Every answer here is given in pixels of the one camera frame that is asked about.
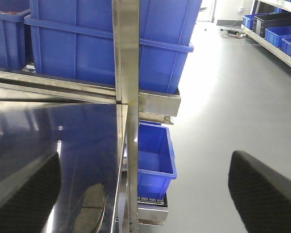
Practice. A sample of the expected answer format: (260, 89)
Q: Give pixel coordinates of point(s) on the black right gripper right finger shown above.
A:
(261, 195)

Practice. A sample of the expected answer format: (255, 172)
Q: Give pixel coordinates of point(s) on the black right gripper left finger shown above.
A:
(28, 196)

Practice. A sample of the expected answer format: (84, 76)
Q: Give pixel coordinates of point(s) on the grey brake pad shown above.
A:
(92, 210)

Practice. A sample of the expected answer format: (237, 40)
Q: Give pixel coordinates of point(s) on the stainless steel shelf rack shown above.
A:
(92, 126)

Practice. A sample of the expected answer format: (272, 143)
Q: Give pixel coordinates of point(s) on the lower blue plastic bin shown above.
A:
(156, 161)

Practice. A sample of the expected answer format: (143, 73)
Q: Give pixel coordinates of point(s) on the blue plastic bin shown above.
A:
(156, 161)
(13, 39)

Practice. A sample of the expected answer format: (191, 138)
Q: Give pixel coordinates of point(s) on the left blue plastic bin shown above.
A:
(13, 39)

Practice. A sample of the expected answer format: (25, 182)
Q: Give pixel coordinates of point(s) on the large right blue bin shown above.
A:
(74, 39)

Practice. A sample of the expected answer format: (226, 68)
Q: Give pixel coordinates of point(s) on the black background bin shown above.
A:
(262, 22)

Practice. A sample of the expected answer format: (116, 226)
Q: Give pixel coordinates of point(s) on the small blue background bin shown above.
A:
(248, 20)

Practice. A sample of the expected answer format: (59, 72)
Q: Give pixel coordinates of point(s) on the background metal shelf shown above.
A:
(272, 7)

